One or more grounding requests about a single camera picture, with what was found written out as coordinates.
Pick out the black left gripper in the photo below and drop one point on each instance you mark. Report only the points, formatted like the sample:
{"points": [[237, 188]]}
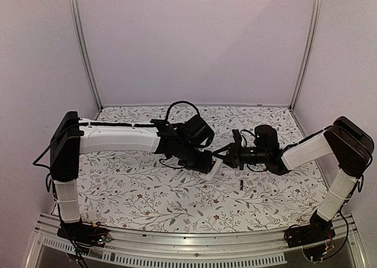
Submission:
{"points": [[203, 166]]}

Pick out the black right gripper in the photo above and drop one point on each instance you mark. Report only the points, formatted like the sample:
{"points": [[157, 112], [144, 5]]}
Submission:
{"points": [[234, 156]]}

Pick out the white remote control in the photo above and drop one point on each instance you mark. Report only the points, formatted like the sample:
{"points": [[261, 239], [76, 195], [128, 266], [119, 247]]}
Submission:
{"points": [[215, 168]]}

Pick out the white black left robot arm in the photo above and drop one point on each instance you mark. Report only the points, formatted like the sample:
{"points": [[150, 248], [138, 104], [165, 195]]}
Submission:
{"points": [[187, 142]]}

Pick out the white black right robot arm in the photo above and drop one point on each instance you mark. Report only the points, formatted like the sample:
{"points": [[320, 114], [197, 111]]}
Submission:
{"points": [[350, 145]]}

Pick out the floral patterned table mat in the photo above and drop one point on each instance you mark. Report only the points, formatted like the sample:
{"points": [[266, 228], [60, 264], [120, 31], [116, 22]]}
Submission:
{"points": [[142, 191]]}

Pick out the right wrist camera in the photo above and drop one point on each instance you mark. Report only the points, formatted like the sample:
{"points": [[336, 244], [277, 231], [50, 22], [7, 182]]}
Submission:
{"points": [[237, 137]]}

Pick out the aluminium front rail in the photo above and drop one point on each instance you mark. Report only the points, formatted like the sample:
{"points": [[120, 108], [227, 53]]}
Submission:
{"points": [[133, 248]]}

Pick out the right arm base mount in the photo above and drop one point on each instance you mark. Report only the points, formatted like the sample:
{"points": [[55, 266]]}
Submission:
{"points": [[316, 238]]}

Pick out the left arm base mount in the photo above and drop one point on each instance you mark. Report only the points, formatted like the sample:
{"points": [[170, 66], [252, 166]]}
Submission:
{"points": [[85, 234]]}

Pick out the right metal frame post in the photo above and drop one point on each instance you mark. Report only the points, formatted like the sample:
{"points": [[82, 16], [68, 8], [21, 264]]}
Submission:
{"points": [[310, 40]]}

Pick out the metal frame post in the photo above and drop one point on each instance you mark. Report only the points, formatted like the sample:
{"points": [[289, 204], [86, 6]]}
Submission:
{"points": [[79, 32], [310, 40]]}

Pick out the left metal frame post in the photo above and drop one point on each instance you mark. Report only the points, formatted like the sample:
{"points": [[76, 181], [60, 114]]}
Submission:
{"points": [[79, 32]]}

